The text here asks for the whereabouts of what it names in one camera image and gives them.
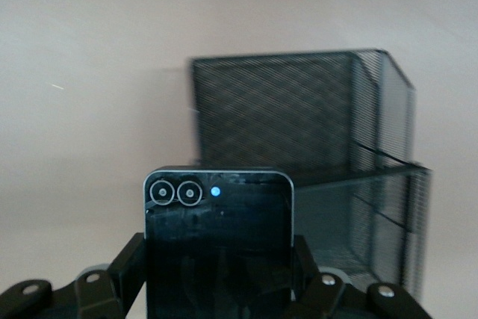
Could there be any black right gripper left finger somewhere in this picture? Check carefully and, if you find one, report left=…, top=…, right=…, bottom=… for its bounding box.
left=0, top=232, right=148, bottom=319

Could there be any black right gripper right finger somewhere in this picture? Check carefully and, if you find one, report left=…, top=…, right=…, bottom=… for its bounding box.
left=291, top=234, right=435, bottom=319

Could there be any small black flip phone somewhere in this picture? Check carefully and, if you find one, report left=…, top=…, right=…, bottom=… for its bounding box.
left=143, top=165, right=296, bottom=319

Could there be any black wire mesh basket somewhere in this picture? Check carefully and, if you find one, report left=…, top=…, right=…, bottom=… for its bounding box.
left=185, top=48, right=435, bottom=300

